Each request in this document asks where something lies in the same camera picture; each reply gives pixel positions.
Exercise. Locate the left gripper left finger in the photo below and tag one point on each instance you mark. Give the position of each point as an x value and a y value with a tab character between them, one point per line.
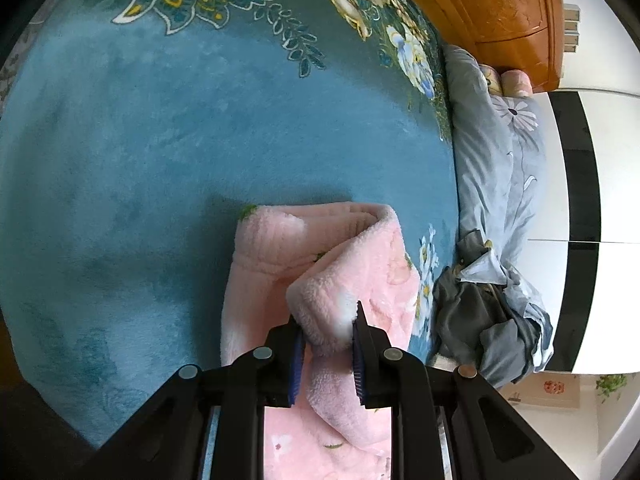
208	423

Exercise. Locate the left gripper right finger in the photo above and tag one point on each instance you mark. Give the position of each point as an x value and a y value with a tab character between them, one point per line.
446	424

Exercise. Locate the pink fleece floral garment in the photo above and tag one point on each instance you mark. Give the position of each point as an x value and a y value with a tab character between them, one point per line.
321	266

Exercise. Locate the dark grey clothes pile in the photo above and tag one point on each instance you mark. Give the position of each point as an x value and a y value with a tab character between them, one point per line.
474	322

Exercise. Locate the cardboard box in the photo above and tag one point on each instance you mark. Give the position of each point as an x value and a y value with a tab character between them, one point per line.
545	390

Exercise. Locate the teal floral bed blanket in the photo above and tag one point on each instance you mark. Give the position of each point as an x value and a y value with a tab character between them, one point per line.
137	133

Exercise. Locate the pink pillow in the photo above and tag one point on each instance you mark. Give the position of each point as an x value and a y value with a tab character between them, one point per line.
513	83

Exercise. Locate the wooden headboard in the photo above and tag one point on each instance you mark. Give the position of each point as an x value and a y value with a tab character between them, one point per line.
522	35

